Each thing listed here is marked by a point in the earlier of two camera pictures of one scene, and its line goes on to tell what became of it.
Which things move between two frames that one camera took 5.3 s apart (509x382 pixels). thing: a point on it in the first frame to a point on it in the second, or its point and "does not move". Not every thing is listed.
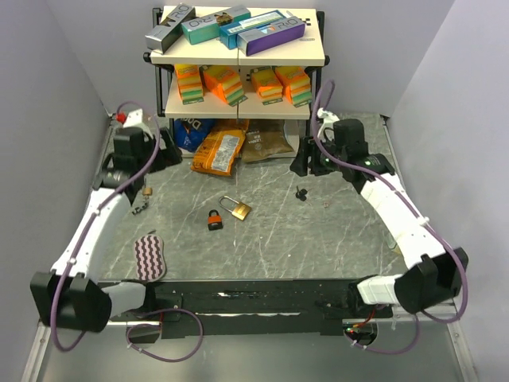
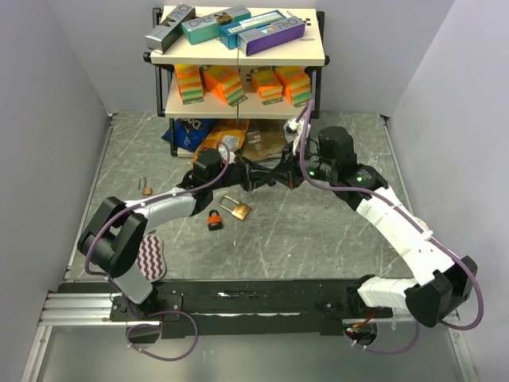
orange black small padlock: (214, 220) does not move
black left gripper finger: (172, 154) to (262, 177)
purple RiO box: (283, 32) does not move
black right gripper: (308, 147) to (287, 169)
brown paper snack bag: (264, 138) does not move
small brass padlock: (146, 192) does not move
